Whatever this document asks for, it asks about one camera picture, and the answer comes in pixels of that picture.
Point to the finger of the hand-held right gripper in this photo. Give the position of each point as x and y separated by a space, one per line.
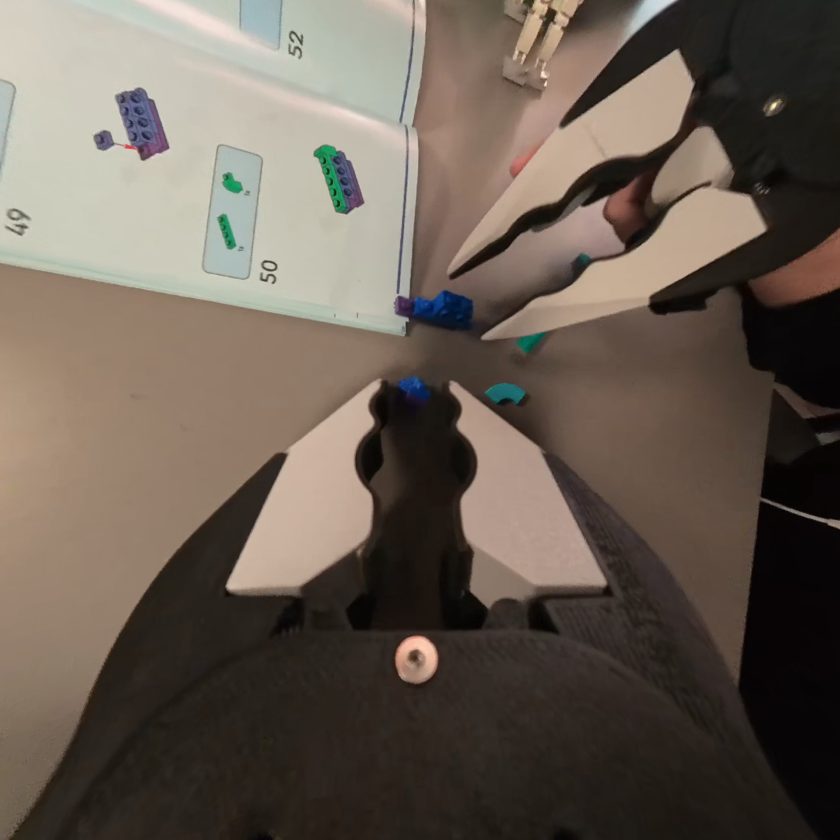
604 131
656 262

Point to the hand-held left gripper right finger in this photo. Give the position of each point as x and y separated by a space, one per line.
531 518

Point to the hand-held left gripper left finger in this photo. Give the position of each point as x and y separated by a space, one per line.
302 518

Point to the small blue toy brick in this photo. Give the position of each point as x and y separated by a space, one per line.
413 387

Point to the blue purple toy brick assembly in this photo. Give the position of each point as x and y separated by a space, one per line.
443 308

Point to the person's right forearm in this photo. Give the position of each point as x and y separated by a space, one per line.
800 348

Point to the person's right hand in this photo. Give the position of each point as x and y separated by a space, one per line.
627 210

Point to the white toy brick unicorn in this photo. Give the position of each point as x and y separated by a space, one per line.
535 39

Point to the teal curved toy brick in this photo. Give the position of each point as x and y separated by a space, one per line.
505 392

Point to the pale blue instruction booklet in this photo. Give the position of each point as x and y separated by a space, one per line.
197 164

